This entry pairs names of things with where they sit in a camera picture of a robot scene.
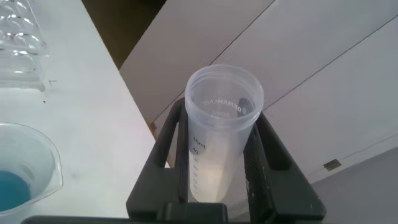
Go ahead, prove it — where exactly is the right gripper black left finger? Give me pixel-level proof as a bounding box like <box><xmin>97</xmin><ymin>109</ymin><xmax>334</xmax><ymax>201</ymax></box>
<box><xmin>126</xmin><ymin>98</ymin><xmax>229</xmax><ymax>220</ymax></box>

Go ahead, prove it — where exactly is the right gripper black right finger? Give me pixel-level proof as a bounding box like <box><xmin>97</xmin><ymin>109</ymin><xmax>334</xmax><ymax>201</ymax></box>
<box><xmin>242</xmin><ymin>111</ymin><xmax>327</xmax><ymax>223</ymax></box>

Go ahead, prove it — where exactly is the test tube with yellow pigment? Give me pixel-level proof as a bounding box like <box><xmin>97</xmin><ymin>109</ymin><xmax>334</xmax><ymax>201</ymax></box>
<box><xmin>183</xmin><ymin>64</ymin><xmax>265</xmax><ymax>203</ymax></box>

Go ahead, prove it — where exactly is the clear glass beaker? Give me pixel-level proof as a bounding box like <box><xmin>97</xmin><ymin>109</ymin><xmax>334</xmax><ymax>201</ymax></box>
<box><xmin>0</xmin><ymin>121</ymin><xmax>64</xmax><ymax>218</ymax></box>

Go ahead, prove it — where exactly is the clear acrylic test tube rack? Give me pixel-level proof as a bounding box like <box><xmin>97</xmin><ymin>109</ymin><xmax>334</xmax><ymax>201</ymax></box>
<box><xmin>0</xmin><ymin>0</ymin><xmax>50</xmax><ymax>93</ymax></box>

